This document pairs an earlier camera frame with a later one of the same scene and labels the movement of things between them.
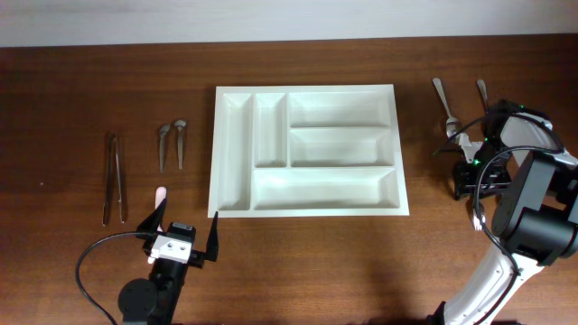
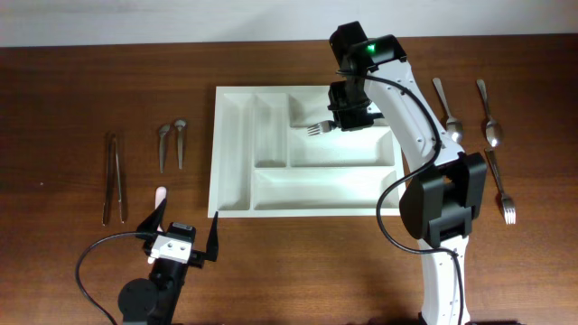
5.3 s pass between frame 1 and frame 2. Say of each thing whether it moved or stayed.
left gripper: stayed
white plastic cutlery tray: stayed
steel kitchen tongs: stayed
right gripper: moved
